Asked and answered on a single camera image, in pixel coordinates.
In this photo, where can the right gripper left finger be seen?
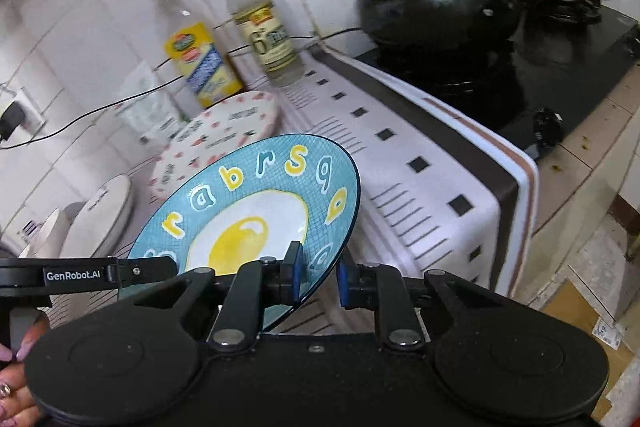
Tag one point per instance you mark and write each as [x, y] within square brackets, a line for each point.
[258, 285]

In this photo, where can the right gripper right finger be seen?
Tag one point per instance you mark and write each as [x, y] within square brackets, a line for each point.
[382, 290]

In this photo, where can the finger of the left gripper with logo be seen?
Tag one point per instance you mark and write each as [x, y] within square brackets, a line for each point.
[45, 277]

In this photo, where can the blue egg letter plate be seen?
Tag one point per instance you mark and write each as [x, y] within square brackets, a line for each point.
[254, 202]

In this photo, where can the white bowl black rim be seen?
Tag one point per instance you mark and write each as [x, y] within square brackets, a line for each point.
[98, 226]

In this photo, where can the white carrot heart plate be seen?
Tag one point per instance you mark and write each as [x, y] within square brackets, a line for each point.
[230, 124]

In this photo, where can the person's left hand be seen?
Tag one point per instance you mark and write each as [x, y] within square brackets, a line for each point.
[18, 407]

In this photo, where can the white ribbed bowl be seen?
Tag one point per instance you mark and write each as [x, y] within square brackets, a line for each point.
[45, 241]

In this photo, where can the white patterned table mat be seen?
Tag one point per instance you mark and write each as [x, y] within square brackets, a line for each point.
[438, 192]

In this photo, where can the black power adapter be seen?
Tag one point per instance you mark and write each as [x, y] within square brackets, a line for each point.
[12, 118]

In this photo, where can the white salt bag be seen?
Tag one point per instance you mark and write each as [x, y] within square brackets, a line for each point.
[147, 108]

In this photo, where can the yellow label cooking wine bottle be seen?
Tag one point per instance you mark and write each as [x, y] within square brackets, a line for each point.
[191, 47]

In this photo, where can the black gas stove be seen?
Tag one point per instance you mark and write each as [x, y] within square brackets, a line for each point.
[536, 87]

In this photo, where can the clear vinegar bottle yellow cap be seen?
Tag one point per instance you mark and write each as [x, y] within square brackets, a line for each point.
[261, 27]

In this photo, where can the white wall socket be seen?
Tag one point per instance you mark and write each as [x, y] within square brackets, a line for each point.
[35, 120]

